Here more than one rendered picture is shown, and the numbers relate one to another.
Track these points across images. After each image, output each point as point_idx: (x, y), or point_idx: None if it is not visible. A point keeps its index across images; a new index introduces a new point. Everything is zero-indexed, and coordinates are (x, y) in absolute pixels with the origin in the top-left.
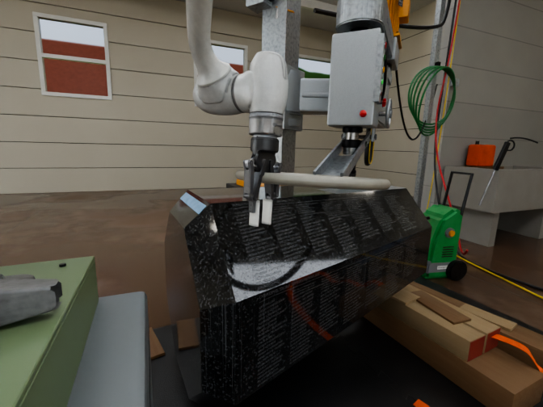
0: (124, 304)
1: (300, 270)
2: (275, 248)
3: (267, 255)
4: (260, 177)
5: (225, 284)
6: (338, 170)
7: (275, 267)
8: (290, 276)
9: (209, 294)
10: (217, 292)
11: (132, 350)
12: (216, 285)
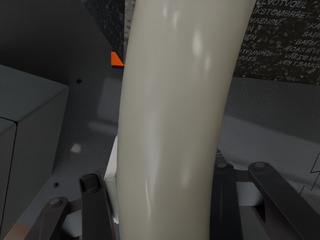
0: None
1: (300, 74)
2: (294, 15)
3: (251, 22)
4: None
5: (115, 26)
6: None
7: (248, 51)
8: (265, 73)
9: (94, 3)
10: (104, 19)
11: None
12: (104, 6)
